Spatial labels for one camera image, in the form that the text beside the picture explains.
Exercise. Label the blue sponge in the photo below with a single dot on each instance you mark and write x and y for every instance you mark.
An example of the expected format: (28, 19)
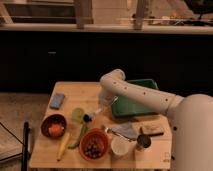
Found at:
(57, 101)

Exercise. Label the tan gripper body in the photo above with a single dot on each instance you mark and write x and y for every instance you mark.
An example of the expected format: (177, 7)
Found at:
(105, 105)

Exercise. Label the yellow banana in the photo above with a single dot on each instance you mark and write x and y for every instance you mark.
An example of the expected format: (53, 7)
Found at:
(63, 145)

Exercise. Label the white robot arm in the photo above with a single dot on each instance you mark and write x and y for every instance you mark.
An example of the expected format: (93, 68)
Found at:
(191, 119)

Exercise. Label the grey blue cloth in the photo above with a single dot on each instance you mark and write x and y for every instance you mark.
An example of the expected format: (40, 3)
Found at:
(126, 129)

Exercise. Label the white dish brush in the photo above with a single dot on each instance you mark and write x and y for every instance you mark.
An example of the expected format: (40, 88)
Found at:
(90, 117)

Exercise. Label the orange carrot piece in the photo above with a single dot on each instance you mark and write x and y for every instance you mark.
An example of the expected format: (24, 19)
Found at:
(55, 130)

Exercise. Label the green plastic tray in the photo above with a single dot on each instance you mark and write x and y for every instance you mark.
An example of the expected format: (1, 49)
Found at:
(123, 107)

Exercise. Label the green plastic cup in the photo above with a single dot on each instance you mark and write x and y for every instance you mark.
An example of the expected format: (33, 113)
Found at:
(77, 115)

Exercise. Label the dark red bowl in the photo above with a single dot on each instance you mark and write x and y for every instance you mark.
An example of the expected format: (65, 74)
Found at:
(49, 121)

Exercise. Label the white small bowl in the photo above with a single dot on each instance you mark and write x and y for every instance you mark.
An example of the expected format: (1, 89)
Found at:
(119, 146)

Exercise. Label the green cucumber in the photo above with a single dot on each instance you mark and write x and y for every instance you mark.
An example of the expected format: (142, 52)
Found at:
(77, 142)

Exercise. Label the wooden table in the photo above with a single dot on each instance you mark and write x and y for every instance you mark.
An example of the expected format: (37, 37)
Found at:
(85, 95)

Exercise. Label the orange bowl with grapes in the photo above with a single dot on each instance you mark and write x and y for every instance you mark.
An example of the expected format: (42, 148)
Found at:
(94, 145)

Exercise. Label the black chair frame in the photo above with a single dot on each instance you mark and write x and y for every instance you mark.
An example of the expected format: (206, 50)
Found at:
(25, 152)

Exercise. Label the brown scrub block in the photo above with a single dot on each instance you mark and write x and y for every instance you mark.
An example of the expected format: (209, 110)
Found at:
(152, 130)

